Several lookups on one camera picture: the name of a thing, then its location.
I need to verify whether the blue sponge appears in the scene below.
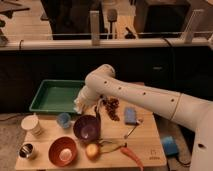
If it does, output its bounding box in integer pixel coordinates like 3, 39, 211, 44
124, 107, 137, 125

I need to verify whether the small blue cup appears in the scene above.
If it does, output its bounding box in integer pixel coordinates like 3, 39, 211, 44
56, 113, 71, 129

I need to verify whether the blue box on floor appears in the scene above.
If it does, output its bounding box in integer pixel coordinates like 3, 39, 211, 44
161, 136, 179, 156

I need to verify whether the small metal cup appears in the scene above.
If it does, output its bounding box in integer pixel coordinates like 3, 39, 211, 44
18, 143, 36, 159

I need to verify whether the green plastic tray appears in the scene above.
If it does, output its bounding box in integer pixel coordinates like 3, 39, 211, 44
29, 79, 84, 114

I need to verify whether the red bowl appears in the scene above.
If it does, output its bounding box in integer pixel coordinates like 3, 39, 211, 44
48, 137, 78, 167

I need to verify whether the metal spoon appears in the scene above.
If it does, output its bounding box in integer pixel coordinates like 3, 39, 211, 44
124, 119, 143, 139

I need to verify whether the apple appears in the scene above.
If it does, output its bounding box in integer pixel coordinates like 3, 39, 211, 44
85, 143, 100, 160

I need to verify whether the purple bowl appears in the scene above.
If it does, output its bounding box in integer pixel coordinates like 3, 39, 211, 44
73, 115, 101, 143

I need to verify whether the bunch of dark grapes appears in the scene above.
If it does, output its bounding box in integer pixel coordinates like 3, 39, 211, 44
105, 98, 120, 121

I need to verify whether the orange carrot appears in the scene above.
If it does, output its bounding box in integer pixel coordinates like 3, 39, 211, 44
120, 147, 144, 171

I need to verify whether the white paper cup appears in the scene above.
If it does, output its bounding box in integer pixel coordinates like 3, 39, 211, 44
21, 114, 42, 136

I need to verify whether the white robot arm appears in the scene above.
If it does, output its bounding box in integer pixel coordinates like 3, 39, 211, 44
75, 64, 213, 171

